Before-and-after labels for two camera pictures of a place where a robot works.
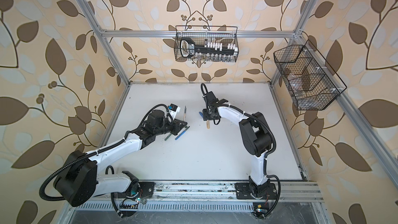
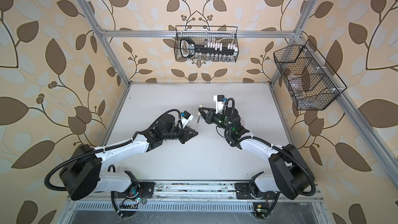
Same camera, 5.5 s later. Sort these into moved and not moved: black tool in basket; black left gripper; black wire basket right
Moved: black left gripper
Not moved: black wire basket right; black tool in basket
